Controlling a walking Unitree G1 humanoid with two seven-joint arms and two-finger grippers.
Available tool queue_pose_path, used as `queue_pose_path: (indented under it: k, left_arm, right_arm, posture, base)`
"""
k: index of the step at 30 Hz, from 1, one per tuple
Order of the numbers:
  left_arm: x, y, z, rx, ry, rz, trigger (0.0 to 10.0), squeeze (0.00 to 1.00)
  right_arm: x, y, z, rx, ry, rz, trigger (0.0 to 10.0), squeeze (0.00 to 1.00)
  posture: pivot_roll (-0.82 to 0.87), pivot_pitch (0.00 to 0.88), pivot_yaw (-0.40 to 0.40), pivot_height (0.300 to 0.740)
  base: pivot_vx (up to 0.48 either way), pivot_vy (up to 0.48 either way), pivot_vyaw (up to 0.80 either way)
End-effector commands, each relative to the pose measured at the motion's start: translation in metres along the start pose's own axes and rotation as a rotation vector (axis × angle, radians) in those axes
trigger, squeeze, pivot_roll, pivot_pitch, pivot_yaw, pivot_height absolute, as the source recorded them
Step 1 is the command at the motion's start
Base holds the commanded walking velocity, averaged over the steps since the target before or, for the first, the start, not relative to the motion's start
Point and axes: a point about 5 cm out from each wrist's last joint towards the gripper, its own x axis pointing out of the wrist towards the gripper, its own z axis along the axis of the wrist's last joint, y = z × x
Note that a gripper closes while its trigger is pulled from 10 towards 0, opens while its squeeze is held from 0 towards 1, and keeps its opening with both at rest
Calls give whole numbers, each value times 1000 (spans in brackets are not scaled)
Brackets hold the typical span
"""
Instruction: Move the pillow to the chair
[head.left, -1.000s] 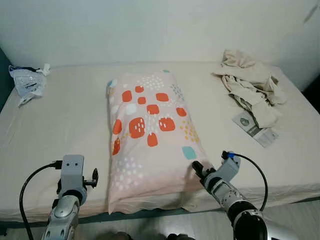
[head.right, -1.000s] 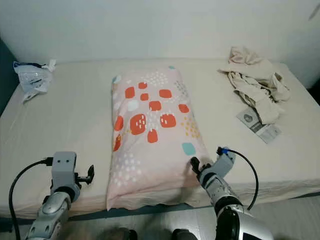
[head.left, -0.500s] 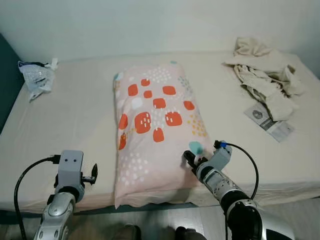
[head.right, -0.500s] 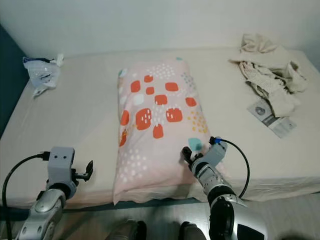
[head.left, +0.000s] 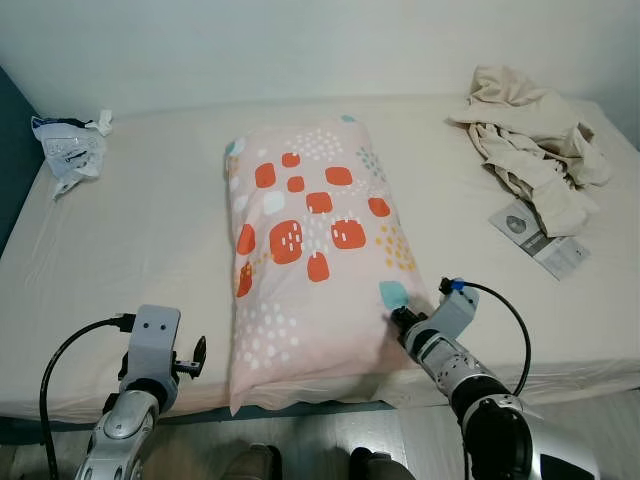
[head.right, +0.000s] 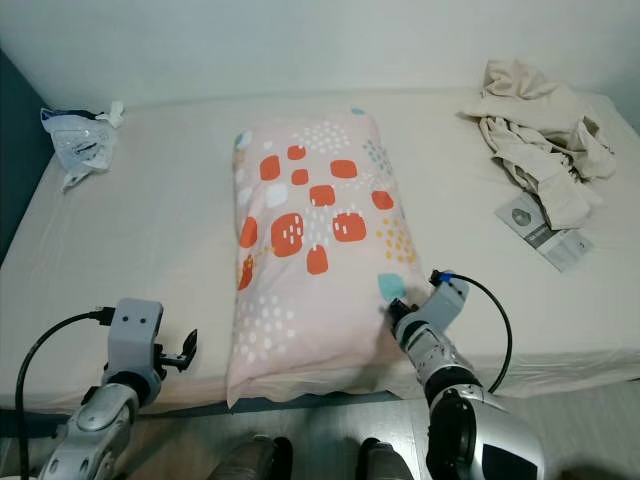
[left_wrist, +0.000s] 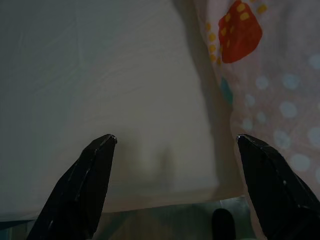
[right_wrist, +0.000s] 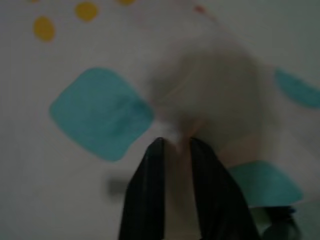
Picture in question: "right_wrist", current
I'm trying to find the pink patterned pillow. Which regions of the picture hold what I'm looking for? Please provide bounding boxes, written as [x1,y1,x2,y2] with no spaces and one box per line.
[0,0,320,240]

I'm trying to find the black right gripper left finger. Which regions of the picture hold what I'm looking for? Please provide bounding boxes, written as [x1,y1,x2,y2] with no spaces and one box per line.
[117,136,166,240]

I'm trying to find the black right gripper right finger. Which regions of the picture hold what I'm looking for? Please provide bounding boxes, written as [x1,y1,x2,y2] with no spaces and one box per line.
[189,137,261,240]

